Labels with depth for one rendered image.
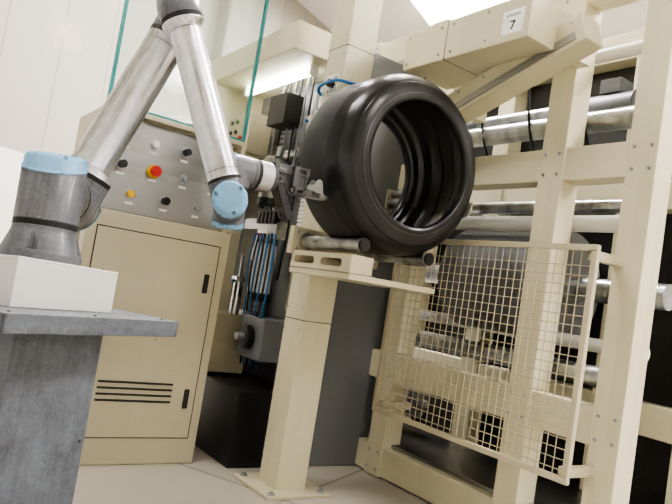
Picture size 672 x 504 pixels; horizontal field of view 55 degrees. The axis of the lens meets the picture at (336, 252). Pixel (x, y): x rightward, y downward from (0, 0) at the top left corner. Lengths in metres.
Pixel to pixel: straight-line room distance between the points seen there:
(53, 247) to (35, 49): 3.22
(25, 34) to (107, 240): 2.54
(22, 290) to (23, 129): 3.20
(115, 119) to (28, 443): 0.85
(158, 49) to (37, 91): 2.87
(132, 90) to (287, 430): 1.27
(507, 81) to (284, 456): 1.54
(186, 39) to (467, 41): 1.04
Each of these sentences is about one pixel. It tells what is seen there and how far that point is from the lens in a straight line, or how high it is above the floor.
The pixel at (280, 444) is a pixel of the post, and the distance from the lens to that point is 2.45.
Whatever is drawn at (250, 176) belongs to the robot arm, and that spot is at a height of 1.03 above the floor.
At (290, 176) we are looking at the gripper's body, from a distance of 1.98.
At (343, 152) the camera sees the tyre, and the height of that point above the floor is 1.16.
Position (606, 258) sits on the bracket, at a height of 0.97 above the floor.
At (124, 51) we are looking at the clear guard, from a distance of 2.56.
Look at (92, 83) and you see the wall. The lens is 5.06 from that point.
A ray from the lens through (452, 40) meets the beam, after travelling 2.50.
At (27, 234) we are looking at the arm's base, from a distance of 1.68.
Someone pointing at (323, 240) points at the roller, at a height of 0.91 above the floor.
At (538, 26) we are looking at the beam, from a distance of 2.30.
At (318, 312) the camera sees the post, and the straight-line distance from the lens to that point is 2.41.
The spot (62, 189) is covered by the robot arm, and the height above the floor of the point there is 0.88.
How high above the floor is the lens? 0.74
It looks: 3 degrees up
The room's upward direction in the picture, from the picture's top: 9 degrees clockwise
